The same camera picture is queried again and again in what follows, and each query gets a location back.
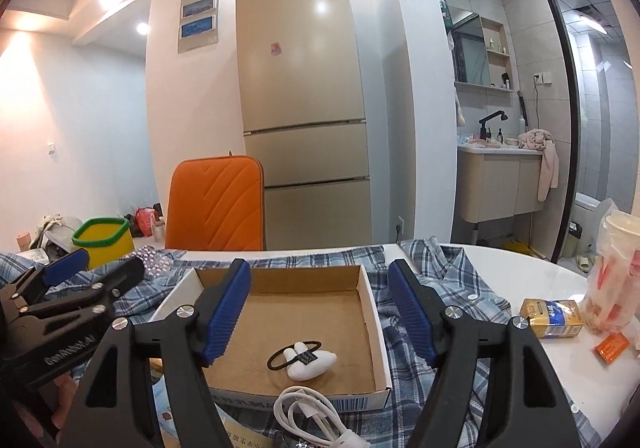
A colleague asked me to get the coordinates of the orange quilted chair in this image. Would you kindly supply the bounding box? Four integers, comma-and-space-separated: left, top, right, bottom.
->
165, 156, 266, 252

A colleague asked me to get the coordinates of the bathroom mirror cabinet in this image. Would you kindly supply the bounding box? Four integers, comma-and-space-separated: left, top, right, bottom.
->
448, 7, 514, 92

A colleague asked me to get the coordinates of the shallow cardboard box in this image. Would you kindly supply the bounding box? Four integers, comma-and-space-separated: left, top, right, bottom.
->
150, 264, 394, 414

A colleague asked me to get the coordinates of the small orange packet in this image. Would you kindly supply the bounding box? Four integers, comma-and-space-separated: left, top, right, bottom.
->
594, 332, 630, 364

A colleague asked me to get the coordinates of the bathroom vanity cabinet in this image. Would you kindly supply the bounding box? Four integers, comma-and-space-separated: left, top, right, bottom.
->
457, 144, 544, 224

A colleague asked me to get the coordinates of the person's left hand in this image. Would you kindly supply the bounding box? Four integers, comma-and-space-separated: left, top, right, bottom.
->
13, 373, 77, 440

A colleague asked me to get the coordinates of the yellow bin with green rim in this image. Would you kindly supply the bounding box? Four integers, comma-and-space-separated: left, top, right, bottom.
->
72, 217, 134, 269

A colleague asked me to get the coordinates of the beige three-door refrigerator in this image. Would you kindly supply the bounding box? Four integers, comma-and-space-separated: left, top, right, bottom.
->
235, 0, 371, 250

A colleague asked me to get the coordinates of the yellow blue cigarette pack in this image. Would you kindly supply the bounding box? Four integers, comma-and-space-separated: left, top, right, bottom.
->
520, 298, 585, 338

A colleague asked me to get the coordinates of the red plastic bag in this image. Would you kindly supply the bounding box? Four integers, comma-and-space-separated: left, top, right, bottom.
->
134, 208, 156, 237

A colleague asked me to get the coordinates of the white rabbit hair tie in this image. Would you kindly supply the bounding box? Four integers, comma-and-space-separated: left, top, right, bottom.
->
266, 340, 339, 383

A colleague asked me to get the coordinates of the white toilet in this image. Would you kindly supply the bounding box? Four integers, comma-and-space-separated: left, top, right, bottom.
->
563, 192, 600, 257

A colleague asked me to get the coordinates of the beige cloth bag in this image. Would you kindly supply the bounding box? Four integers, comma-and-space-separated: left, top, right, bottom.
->
29, 214, 82, 252

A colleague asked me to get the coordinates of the cup in plastic bag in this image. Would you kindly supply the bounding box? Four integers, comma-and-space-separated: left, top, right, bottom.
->
580, 206, 639, 333

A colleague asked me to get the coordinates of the wall electrical panel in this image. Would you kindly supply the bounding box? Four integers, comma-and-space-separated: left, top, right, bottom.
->
178, 0, 219, 54

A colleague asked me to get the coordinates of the pink towel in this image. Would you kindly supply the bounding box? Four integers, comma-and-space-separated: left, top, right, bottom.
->
518, 128, 560, 202

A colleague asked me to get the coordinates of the white USB cable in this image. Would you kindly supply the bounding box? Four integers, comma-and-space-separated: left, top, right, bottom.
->
272, 384, 372, 448

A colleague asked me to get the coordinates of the black faucet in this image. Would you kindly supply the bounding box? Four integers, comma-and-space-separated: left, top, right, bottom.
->
477, 109, 510, 142

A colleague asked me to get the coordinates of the blue plaid shirt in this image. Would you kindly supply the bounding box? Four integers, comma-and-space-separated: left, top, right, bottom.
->
1, 258, 582, 447

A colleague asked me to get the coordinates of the pink cup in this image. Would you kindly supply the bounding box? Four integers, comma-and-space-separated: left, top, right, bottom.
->
16, 232, 32, 252

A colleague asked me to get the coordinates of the red gold cigarette pack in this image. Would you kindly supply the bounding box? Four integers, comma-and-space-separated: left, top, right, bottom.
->
222, 418, 273, 448

